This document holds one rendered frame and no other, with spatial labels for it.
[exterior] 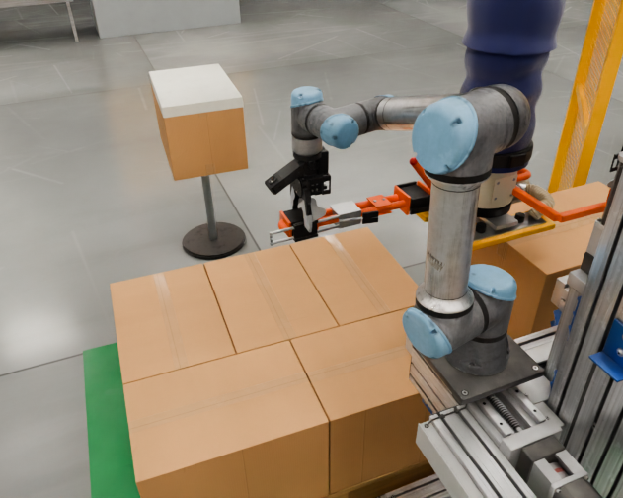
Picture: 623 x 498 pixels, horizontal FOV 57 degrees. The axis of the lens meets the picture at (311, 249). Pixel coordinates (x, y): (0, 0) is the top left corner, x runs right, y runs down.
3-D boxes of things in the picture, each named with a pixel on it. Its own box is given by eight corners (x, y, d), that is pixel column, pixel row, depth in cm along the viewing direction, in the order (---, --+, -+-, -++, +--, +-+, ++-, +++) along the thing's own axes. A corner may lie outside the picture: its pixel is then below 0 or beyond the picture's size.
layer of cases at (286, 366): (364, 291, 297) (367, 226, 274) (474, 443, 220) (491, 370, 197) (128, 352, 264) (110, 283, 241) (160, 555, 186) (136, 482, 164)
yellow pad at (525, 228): (532, 213, 181) (535, 200, 178) (555, 229, 173) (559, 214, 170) (440, 237, 171) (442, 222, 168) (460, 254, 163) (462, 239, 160)
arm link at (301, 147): (298, 142, 135) (285, 129, 141) (298, 160, 138) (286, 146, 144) (327, 137, 138) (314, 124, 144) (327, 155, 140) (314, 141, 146)
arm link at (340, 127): (373, 110, 127) (343, 96, 134) (333, 122, 122) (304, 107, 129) (371, 143, 131) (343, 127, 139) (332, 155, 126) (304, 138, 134)
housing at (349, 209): (350, 213, 163) (351, 200, 161) (361, 224, 158) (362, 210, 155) (329, 218, 161) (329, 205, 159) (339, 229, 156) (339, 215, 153)
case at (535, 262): (574, 263, 246) (598, 180, 223) (651, 320, 215) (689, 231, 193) (455, 298, 228) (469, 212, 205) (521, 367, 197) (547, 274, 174)
